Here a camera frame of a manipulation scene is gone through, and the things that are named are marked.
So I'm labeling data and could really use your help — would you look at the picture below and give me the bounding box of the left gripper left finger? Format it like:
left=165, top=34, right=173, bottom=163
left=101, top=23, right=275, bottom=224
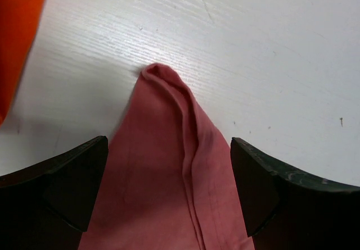
left=1, top=136, right=109, bottom=249

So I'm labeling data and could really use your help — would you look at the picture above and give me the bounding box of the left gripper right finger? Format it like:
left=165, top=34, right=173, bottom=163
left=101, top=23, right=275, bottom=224
left=231, top=138, right=359, bottom=249

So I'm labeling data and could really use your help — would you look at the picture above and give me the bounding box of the pink t-shirt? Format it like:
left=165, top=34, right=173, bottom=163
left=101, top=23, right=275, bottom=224
left=79, top=63, right=254, bottom=249

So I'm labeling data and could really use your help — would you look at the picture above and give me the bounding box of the folded orange t-shirt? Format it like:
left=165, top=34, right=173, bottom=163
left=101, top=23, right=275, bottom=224
left=1, top=0, right=45, bottom=122

